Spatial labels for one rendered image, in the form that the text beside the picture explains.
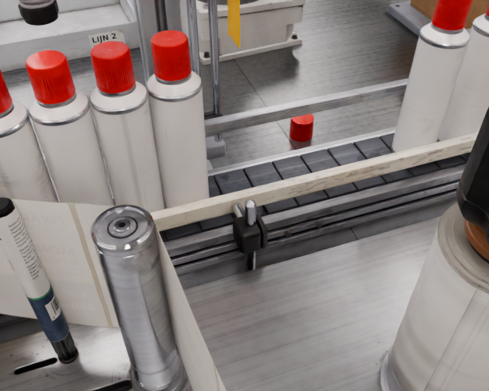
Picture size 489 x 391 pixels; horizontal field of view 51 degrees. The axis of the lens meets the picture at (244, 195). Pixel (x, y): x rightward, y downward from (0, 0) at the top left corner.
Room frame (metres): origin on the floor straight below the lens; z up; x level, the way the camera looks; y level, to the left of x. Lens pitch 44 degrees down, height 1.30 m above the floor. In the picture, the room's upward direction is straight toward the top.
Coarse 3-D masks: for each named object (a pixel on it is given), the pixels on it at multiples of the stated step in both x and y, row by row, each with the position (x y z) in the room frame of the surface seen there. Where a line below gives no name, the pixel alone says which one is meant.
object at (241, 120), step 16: (400, 80) 0.55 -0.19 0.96; (320, 96) 0.52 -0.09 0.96; (336, 96) 0.52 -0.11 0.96; (352, 96) 0.52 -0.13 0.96; (368, 96) 0.53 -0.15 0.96; (384, 96) 0.54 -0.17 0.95; (240, 112) 0.48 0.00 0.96; (256, 112) 0.48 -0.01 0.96; (272, 112) 0.49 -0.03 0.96; (288, 112) 0.49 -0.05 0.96; (304, 112) 0.50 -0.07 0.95; (208, 128) 0.46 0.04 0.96; (224, 128) 0.47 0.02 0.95; (240, 128) 0.47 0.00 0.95
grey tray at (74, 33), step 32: (0, 0) 0.99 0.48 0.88; (64, 0) 1.03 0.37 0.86; (96, 0) 1.06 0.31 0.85; (128, 0) 0.98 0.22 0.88; (0, 32) 0.94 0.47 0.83; (32, 32) 0.94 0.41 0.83; (64, 32) 0.94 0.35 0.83; (96, 32) 0.86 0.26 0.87; (128, 32) 0.88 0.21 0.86; (0, 64) 0.80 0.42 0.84
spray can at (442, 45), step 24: (456, 0) 0.50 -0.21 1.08; (432, 24) 0.52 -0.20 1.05; (456, 24) 0.50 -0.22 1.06; (432, 48) 0.50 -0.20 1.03; (456, 48) 0.49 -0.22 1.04; (432, 72) 0.49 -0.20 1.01; (456, 72) 0.50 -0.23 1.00; (408, 96) 0.51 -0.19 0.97; (432, 96) 0.49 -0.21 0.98; (408, 120) 0.50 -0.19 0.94; (432, 120) 0.49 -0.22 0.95; (408, 144) 0.50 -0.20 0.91
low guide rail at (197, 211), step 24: (432, 144) 0.49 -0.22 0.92; (456, 144) 0.49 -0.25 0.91; (336, 168) 0.44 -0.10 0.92; (360, 168) 0.44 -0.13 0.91; (384, 168) 0.45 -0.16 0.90; (240, 192) 0.40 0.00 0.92; (264, 192) 0.40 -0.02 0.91; (288, 192) 0.41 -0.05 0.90; (168, 216) 0.37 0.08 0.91; (192, 216) 0.38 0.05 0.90; (216, 216) 0.39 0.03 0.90
